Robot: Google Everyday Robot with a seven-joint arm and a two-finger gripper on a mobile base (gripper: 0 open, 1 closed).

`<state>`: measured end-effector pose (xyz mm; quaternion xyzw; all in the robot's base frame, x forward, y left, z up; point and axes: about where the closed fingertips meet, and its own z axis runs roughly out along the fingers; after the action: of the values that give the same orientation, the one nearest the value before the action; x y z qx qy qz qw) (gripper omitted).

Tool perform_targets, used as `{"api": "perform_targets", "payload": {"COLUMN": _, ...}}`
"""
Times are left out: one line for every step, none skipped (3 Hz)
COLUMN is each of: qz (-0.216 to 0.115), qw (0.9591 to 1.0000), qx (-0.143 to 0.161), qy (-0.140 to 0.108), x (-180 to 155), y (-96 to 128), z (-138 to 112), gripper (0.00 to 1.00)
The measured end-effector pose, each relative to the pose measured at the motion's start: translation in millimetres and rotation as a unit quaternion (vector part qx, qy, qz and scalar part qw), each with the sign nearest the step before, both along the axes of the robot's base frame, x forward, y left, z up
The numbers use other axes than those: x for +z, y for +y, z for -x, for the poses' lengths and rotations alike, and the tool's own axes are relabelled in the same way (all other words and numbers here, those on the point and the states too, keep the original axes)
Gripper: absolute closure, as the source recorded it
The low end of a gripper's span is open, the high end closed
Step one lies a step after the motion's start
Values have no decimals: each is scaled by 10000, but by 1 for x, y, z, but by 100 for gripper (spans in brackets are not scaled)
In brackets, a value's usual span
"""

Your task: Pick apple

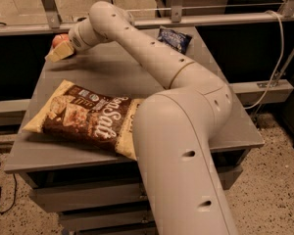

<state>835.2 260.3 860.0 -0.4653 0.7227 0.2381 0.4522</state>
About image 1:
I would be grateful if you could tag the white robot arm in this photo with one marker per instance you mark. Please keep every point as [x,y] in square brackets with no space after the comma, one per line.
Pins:
[172,128]

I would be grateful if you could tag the drawer with knob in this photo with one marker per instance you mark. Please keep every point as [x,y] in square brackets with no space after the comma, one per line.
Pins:
[66,190]
[107,218]

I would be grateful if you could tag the top drawer with knob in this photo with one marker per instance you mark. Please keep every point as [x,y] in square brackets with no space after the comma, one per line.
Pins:
[66,190]

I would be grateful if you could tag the red apple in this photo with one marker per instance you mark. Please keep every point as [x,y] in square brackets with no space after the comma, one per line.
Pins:
[59,38]

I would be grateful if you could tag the grey metal frame rail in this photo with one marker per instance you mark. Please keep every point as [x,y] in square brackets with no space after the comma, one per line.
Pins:
[19,17]

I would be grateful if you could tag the blue Kettle chips bag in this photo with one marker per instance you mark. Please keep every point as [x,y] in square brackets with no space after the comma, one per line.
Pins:
[179,41]

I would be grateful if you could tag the middle drawer with knob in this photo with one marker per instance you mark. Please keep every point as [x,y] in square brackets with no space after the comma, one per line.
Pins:
[107,218]

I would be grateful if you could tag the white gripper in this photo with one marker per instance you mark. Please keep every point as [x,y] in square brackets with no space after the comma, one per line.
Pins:
[75,40]

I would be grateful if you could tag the brown yellow chips bag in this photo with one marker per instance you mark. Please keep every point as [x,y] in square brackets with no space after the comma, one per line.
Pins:
[81,115]

